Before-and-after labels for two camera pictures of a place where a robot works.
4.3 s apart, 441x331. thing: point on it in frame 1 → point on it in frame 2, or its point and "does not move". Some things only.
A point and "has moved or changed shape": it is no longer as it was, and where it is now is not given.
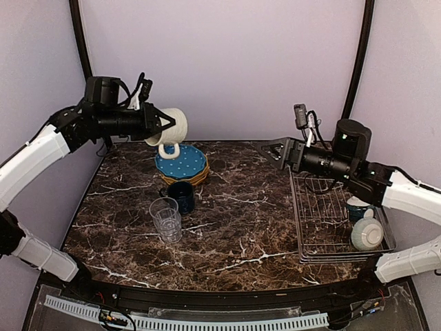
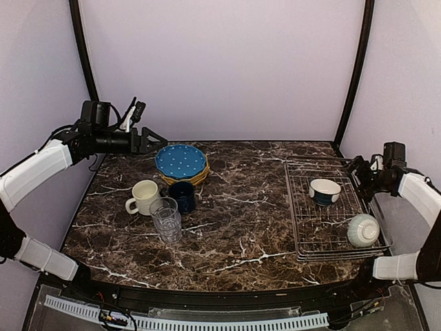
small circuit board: (105, 315) does not move
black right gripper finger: (275, 149) → (352, 164)
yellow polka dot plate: (196, 179) does not move
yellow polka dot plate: (194, 179) does not move
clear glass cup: (169, 225) does not move
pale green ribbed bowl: (366, 234) has moved or changed shape
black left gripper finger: (158, 127) → (151, 141)
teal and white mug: (356, 208) → (324, 191)
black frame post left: (77, 25) does not move
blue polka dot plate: (189, 162) does not move
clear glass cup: (167, 218) does not move
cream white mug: (173, 135) → (144, 192)
